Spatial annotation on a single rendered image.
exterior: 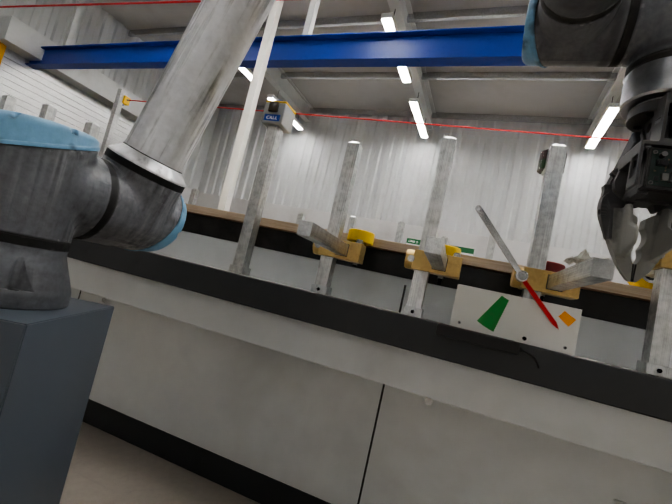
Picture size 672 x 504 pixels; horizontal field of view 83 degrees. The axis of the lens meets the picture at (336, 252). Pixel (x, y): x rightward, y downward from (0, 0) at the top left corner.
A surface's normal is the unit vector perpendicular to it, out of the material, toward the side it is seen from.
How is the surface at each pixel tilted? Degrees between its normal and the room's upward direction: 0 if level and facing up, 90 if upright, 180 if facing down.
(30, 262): 70
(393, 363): 90
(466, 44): 90
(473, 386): 90
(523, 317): 90
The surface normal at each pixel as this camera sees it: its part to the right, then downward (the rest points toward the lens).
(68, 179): 0.93, 0.15
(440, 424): -0.29, -0.15
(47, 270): 0.98, -0.14
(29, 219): 0.77, 0.12
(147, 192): 0.56, 0.34
